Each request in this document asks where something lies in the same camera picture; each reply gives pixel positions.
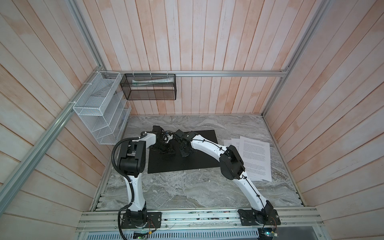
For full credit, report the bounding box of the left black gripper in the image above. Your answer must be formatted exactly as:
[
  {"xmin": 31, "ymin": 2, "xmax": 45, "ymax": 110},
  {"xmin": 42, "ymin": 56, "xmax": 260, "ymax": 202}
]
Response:
[{"xmin": 150, "ymin": 140, "xmax": 176, "ymax": 155}]

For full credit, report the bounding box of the white folder black inside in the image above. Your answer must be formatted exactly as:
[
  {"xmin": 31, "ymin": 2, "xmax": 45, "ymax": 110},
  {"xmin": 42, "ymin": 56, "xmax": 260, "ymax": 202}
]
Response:
[{"xmin": 148, "ymin": 140, "xmax": 220, "ymax": 174}]

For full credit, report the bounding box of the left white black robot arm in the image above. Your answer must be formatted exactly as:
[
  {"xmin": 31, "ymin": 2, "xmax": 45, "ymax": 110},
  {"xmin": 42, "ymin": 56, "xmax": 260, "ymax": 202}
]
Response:
[{"xmin": 115, "ymin": 126, "xmax": 174, "ymax": 227}]

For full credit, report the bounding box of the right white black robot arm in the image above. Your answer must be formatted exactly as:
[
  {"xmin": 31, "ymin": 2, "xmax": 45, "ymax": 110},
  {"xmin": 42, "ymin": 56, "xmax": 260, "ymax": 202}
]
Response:
[{"xmin": 173, "ymin": 130, "xmax": 274, "ymax": 225}]

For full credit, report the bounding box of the bottom printed paper sheet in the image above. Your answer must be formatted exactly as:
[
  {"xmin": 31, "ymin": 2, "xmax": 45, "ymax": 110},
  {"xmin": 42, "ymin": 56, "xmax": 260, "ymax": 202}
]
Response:
[{"xmin": 224, "ymin": 140, "xmax": 232, "ymax": 147}]

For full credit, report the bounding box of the printed paper sheet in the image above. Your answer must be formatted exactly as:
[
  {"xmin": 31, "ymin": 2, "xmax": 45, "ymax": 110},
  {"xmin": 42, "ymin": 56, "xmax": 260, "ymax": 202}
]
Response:
[
  {"xmin": 240, "ymin": 137, "xmax": 272, "ymax": 182},
  {"xmin": 231, "ymin": 139, "xmax": 240, "ymax": 150},
  {"xmin": 224, "ymin": 140, "xmax": 232, "ymax": 147}
]

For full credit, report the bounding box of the middle printed paper sheet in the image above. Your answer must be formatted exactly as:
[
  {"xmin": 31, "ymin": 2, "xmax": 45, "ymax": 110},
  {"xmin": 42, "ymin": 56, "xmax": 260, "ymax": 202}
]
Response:
[{"xmin": 231, "ymin": 139, "xmax": 240, "ymax": 150}]

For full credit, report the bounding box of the black mesh basket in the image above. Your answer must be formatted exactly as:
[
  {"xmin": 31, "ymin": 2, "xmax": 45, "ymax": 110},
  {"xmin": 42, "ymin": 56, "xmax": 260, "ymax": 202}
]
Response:
[{"xmin": 120, "ymin": 74, "xmax": 177, "ymax": 101}]

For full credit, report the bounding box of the paper inside black basket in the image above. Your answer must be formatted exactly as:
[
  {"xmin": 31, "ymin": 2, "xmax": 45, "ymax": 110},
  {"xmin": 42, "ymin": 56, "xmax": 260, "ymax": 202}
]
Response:
[{"xmin": 132, "ymin": 77, "xmax": 175, "ymax": 87}]

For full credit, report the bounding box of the top printed paper sheet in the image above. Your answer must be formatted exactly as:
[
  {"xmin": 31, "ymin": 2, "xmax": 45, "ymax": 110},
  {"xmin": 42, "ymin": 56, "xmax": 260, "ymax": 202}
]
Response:
[{"xmin": 240, "ymin": 137, "xmax": 272, "ymax": 182}]

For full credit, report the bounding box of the left green circuit board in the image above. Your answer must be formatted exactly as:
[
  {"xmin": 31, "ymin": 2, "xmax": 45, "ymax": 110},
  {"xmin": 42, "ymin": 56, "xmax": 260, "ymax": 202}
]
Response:
[{"xmin": 133, "ymin": 232, "xmax": 151, "ymax": 240}]

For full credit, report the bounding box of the green circuit board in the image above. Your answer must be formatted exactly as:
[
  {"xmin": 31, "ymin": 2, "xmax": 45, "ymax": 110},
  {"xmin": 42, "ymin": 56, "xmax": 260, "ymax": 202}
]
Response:
[
  {"xmin": 133, "ymin": 232, "xmax": 151, "ymax": 240},
  {"xmin": 258, "ymin": 228, "xmax": 278, "ymax": 240}
]

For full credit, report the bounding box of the right green circuit board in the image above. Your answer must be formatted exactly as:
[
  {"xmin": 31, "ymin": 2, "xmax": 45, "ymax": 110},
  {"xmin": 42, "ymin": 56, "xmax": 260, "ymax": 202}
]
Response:
[{"xmin": 258, "ymin": 228, "xmax": 278, "ymax": 240}]

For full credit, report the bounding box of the white wire mesh organizer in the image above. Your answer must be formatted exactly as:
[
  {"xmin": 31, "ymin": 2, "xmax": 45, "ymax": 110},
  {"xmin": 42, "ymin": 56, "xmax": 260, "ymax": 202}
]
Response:
[{"xmin": 73, "ymin": 72, "xmax": 132, "ymax": 145}]

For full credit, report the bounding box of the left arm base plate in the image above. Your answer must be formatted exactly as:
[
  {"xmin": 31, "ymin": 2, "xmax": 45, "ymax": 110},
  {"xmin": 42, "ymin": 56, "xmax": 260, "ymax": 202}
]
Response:
[{"xmin": 121, "ymin": 211, "xmax": 162, "ymax": 229}]

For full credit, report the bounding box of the horizontal aluminium wall bar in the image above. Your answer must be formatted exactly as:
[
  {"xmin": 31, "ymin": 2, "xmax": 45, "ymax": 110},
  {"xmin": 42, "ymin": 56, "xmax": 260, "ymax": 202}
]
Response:
[{"xmin": 105, "ymin": 70, "xmax": 288, "ymax": 77}]

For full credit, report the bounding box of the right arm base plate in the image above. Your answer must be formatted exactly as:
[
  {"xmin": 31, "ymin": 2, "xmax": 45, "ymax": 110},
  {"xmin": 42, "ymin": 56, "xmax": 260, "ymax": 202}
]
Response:
[{"xmin": 238, "ymin": 209, "xmax": 281, "ymax": 226}]

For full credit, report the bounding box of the aluminium front rail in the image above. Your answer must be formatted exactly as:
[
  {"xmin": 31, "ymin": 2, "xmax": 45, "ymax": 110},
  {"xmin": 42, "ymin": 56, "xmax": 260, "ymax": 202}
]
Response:
[{"xmin": 76, "ymin": 207, "xmax": 325, "ymax": 232}]

